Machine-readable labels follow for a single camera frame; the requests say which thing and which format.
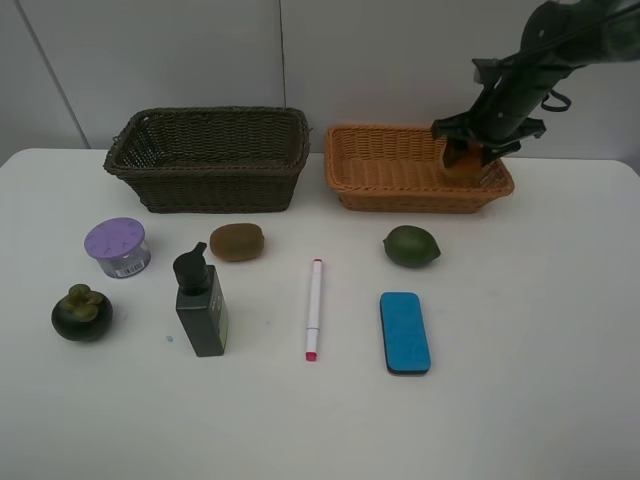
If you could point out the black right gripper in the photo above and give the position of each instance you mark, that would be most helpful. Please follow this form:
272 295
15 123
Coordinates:
499 118

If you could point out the orange red peach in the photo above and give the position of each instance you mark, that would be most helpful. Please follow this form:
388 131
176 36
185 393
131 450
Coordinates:
468 170

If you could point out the green lime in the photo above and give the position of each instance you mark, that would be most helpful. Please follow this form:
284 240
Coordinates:
411 247

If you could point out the blue whiteboard eraser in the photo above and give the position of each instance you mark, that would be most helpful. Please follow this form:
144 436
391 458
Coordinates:
404 335

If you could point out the white red-capped marker pen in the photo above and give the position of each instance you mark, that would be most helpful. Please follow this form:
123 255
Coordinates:
314 311

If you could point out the dark purple mangosteen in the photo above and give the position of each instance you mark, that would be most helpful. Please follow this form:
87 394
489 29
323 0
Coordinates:
82 315

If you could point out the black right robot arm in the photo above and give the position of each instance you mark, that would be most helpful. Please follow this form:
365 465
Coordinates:
558 39

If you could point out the orange wicker basket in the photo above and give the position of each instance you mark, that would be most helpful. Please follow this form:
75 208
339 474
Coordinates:
400 169

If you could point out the brown kiwi fruit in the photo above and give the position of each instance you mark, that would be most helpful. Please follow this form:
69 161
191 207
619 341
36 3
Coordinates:
237 242

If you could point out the dark brown wicker basket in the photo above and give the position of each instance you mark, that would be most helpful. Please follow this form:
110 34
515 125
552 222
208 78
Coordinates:
218 160

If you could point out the dark green pump bottle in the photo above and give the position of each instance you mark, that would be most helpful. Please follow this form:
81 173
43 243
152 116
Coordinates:
200 303

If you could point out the purple lidded round jar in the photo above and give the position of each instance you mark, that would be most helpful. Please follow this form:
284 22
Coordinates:
118 245

